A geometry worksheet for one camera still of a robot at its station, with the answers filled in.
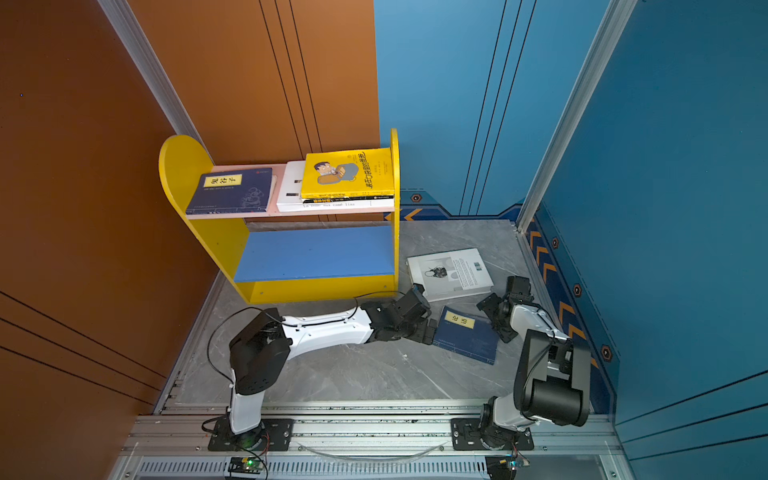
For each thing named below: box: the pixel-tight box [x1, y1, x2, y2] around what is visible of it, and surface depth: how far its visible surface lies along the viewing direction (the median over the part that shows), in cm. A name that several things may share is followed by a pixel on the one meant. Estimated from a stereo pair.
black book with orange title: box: [302, 195, 394, 203], surface depth 68 cm
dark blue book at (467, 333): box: [433, 306, 501, 365], surface depth 91 cm
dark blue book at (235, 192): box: [186, 168, 277, 215], surface depth 72 cm
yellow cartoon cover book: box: [301, 147, 395, 199], surface depth 70 cm
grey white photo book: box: [407, 248, 494, 302], surface depth 102 cm
